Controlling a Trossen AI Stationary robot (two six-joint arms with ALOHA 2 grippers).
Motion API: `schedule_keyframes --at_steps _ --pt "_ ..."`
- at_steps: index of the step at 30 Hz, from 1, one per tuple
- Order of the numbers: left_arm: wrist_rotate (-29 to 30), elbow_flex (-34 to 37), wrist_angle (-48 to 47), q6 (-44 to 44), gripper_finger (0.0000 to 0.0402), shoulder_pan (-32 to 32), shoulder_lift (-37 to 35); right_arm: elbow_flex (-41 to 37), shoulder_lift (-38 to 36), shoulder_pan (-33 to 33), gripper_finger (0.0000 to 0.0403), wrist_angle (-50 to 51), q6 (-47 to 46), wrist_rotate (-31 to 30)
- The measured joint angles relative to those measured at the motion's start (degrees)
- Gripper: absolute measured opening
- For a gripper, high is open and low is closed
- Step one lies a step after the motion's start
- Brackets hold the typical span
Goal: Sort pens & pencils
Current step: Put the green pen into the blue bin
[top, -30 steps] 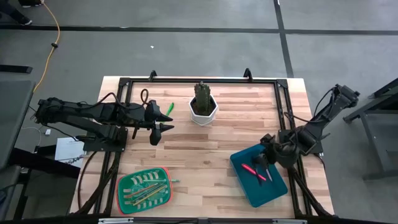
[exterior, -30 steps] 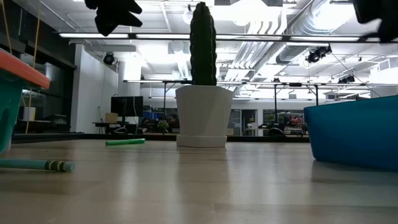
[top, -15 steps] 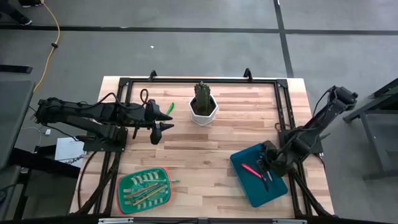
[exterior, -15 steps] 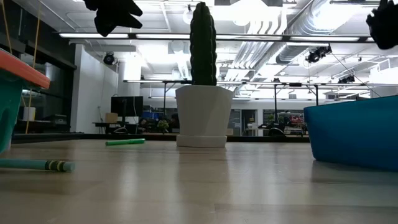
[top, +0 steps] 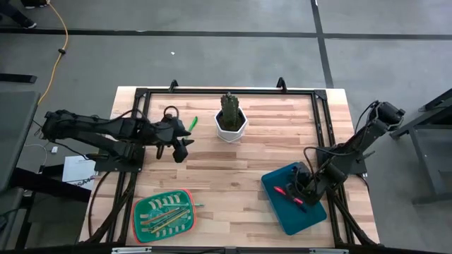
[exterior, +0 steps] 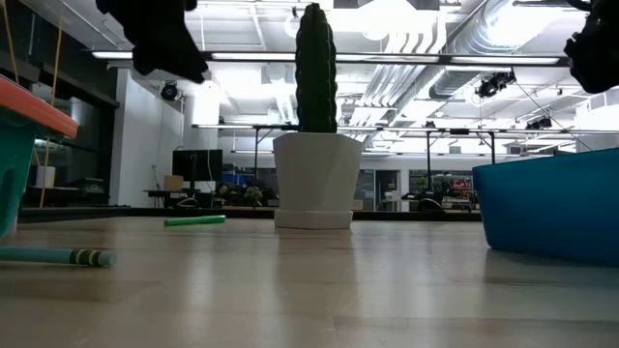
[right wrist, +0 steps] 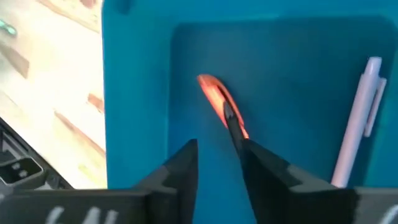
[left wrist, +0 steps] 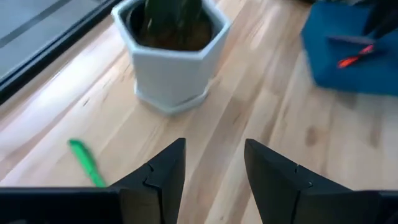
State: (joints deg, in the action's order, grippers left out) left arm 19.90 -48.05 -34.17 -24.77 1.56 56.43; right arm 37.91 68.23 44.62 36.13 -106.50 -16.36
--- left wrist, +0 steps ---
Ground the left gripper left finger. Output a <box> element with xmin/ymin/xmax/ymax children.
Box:
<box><xmin>0</xmin><ymin>138</ymin><xmax>187</xmax><ymax>224</ymax></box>

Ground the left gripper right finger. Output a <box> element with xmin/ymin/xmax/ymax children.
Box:
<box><xmin>244</xmin><ymin>138</ymin><xmax>398</xmax><ymax>224</ymax></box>

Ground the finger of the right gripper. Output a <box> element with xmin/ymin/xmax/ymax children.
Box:
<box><xmin>363</xmin><ymin>0</ymin><xmax>398</xmax><ymax>35</ymax></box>

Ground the orange highlighter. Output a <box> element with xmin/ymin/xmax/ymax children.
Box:
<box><xmin>337</xmin><ymin>44</ymin><xmax>376</xmax><ymax>69</ymax></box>

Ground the grey pen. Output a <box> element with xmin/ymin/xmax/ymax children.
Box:
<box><xmin>328</xmin><ymin>34</ymin><xmax>376</xmax><ymax>46</ymax></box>

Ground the green highlighter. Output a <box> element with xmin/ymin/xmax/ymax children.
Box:
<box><xmin>67</xmin><ymin>139</ymin><xmax>107</xmax><ymax>188</ymax></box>

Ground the blue rectangular tray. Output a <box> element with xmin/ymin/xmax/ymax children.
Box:
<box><xmin>300</xmin><ymin>1</ymin><xmax>398</xmax><ymax>96</ymax></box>

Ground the white hexagonal plant pot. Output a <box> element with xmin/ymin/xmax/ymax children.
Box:
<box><xmin>111</xmin><ymin>0</ymin><xmax>233</xmax><ymax>116</ymax></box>

